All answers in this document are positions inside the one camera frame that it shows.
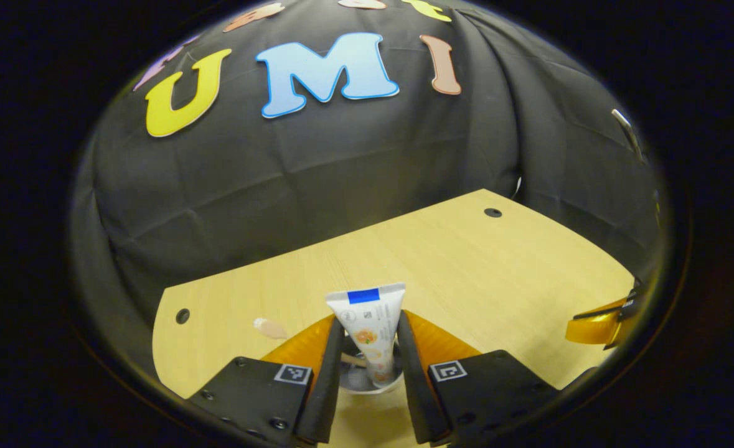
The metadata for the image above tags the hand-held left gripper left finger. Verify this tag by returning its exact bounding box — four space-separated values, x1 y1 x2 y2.
183 313 346 447

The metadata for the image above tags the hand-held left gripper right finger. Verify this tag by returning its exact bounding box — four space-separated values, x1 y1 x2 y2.
396 309 559 447

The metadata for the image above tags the grey white cup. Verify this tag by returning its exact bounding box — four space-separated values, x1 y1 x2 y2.
337 335 405 395

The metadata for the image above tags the white toothpaste tube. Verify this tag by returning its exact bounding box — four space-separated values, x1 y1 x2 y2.
325 282 407 388

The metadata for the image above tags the beige toothbrush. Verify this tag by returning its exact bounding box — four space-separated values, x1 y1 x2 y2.
253 317 369 368

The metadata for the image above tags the light wooden desktop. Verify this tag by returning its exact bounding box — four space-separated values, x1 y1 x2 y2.
153 189 636 448

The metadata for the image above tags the black backdrop cloth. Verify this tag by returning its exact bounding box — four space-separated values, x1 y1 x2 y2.
71 0 666 380

